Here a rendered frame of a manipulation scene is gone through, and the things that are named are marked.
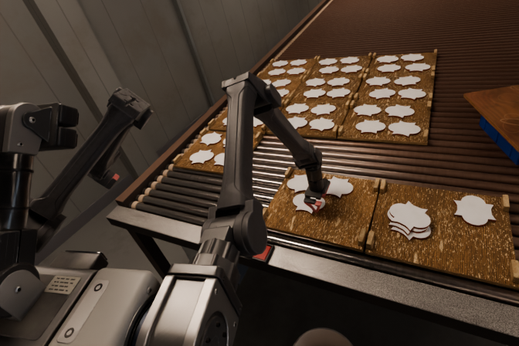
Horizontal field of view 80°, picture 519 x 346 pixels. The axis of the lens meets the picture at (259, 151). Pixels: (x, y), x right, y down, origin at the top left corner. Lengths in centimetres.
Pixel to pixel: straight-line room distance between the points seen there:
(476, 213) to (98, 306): 114
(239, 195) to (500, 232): 92
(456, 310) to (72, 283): 95
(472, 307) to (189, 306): 84
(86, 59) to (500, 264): 297
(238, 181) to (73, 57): 256
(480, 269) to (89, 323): 102
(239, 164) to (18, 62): 262
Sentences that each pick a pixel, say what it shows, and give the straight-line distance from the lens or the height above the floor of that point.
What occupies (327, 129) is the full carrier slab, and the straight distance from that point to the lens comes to 171.
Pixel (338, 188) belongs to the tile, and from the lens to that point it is 134.
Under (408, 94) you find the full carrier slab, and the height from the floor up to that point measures 95.
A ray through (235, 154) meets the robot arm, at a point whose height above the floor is 152.
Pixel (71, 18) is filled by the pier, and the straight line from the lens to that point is 308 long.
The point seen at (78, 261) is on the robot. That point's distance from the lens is 66.
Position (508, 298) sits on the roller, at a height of 92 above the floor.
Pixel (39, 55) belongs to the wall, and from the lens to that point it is 314.
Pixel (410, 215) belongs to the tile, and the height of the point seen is 97.
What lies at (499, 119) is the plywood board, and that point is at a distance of 160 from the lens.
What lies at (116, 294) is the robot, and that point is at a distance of 50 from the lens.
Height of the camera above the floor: 187
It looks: 35 degrees down
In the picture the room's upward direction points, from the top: 16 degrees counter-clockwise
